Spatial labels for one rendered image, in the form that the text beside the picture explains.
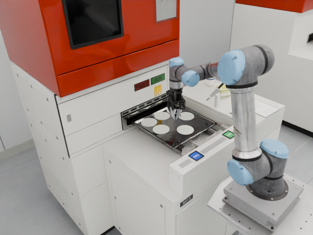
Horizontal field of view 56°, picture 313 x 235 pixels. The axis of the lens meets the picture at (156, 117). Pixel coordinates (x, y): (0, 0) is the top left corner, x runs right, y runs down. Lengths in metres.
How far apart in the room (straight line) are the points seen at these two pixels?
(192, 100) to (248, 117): 0.85
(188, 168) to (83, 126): 0.64
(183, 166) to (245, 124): 0.40
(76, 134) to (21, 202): 1.26
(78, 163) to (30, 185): 1.21
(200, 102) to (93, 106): 0.67
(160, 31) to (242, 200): 1.00
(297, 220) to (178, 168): 0.55
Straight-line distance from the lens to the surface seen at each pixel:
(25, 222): 2.66
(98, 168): 1.90
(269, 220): 1.37
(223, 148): 1.54
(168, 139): 1.67
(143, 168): 1.61
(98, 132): 1.77
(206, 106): 1.89
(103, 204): 2.11
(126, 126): 1.86
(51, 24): 1.40
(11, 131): 3.27
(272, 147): 1.31
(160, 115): 1.89
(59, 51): 1.44
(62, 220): 2.56
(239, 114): 1.15
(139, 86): 1.81
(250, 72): 1.10
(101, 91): 1.67
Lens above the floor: 1.88
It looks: 32 degrees down
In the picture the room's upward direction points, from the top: 2 degrees counter-clockwise
